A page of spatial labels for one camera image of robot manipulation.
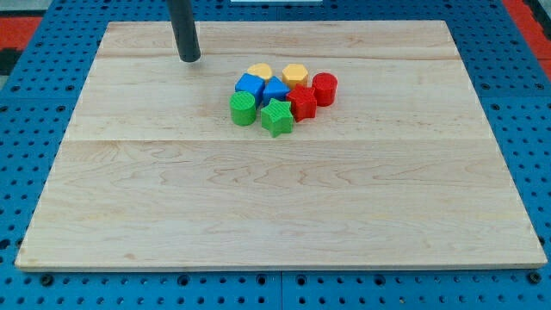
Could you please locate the yellow hexagon block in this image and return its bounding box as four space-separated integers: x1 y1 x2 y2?
282 64 309 90

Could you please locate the green star block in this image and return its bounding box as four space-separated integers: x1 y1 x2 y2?
261 98 294 138

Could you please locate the red star block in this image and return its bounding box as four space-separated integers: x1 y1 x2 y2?
286 84 317 122

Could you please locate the green cylinder block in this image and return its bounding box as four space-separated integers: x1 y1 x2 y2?
229 91 257 126

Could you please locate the blue triangle block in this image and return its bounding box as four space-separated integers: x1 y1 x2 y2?
263 77 290 106

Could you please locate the blue cube block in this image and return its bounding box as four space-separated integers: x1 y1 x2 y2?
234 73 265 108

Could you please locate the red cylinder block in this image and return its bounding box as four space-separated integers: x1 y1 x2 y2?
312 72 338 107

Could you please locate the light wooden board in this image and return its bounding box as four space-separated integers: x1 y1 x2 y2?
15 21 547 272

